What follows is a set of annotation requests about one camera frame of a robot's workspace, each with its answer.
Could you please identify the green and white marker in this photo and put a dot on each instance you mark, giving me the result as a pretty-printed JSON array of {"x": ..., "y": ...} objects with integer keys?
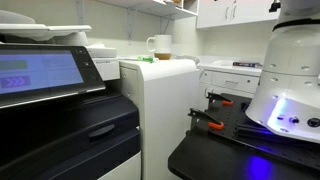
[{"x": 147, "y": 59}]

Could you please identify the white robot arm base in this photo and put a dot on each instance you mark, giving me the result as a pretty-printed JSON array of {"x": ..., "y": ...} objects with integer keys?
[{"x": 287, "y": 99}]

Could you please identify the white printer finisher unit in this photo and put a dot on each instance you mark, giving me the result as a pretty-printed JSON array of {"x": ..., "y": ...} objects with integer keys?
[{"x": 163, "y": 92}]

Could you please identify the white mug with brown base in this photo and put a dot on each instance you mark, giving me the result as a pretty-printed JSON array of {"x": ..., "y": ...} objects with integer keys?
[{"x": 160, "y": 46}]

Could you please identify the near black orange clamp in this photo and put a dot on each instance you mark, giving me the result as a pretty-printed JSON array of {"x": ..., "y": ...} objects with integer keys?
[{"x": 197, "y": 115}]

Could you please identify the black orange clamp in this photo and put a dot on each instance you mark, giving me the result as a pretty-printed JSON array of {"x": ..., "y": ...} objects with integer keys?
[
  {"x": 197, "y": 115},
  {"x": 217, "y": 97}
]

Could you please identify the far black orange clamp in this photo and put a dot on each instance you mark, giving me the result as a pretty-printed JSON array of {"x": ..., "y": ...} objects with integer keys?
[{"x": 217, "y": 97}]

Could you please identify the white counter drawer cabinet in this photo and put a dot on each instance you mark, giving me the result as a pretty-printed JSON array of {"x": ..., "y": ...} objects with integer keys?
[{"x": 222, "y": 76}]

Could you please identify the black robot table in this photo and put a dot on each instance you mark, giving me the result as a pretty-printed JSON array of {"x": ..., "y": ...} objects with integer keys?
[{"x": 201, "y": 156}]

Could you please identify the black perforated mounting board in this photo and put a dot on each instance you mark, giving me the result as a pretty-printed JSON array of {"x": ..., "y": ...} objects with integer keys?
[{"x": 240, "y": 130}]

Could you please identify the dark book on counter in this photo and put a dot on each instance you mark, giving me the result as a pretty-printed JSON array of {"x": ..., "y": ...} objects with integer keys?
[{"x": 247, "y": 64}]

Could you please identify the large office printer copier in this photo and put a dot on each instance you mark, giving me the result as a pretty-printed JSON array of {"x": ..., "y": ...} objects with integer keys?
[{"x": 89, "y": 136}]

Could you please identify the printer touchscreen control panel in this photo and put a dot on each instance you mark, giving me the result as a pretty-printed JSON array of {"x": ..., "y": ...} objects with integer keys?
[{"x": 32, "y": 72}]

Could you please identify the white upper wall cabinet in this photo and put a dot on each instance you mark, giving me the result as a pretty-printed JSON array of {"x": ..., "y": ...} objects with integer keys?
[{"x": 213, "y": 13}]

